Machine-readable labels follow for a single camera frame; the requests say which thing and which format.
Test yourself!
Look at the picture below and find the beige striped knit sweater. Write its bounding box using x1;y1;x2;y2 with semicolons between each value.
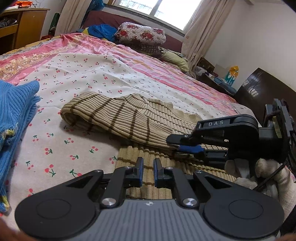
61;92;236;199

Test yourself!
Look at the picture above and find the left beige curtain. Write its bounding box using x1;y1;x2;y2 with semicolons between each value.
55;0;91;36

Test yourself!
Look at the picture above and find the maroon sofa bench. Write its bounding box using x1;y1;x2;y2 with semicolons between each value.
82;11;182;53

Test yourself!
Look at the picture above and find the cherry print bed sheet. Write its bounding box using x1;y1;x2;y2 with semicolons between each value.
0;52;239;230

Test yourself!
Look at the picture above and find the blue folded knit garment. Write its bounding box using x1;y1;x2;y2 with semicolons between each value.
1;80;40;213

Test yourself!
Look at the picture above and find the wooden desk cabinet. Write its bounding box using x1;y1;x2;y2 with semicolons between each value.
1;8;49;54

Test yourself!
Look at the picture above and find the window with frame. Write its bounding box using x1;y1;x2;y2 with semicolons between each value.
111;0;202;31

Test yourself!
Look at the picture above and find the orange object on desk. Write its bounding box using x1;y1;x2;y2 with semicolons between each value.
16;0;33;8

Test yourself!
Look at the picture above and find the colourful carton on nightstand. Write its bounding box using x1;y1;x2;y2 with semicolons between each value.
224;66;239;86

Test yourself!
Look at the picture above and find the olive green pillow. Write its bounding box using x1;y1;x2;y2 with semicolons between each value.
159;51;189;73

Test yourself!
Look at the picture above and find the pink striped blanket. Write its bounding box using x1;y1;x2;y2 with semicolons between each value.
1;33;239;120

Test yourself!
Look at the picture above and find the right beige curtain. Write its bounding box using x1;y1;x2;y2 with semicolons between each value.
181;0;235;72

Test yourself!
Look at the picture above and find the dark wooden headboard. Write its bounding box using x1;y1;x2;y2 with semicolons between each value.
234;68;296;123

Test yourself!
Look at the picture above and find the dark nightstand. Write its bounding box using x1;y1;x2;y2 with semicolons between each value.
197;73;235;96

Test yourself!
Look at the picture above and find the beige curtain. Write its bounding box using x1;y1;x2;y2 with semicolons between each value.
55;0;91;36
181;0;235;72

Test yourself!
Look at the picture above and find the white gloved right hand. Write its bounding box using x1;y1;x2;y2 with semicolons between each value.
224;158;296;218

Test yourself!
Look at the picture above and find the red floral folded quilt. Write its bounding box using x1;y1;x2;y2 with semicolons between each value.
115;22;167;47

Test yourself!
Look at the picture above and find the blue yellow crumpled garment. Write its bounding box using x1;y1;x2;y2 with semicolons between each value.
82;24;117;42

